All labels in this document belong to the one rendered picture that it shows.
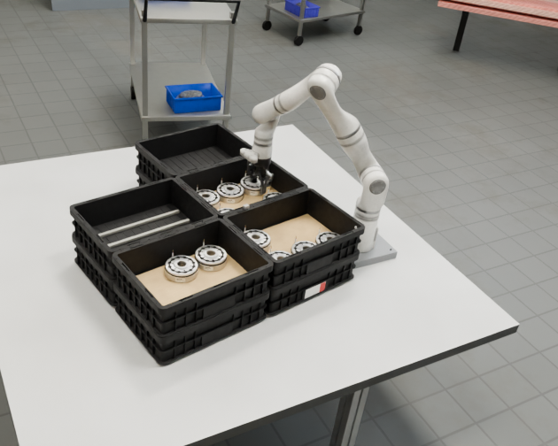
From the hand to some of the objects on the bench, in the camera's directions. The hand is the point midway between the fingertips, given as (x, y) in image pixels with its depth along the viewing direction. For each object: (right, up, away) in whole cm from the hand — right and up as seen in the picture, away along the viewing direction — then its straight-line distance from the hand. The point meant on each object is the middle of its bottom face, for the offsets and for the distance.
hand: (258, 187), depth 251 cm
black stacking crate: (-39, -29, -22) cm, 53 cm away
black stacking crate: (-20, -44, -41) cm, 63 cm away
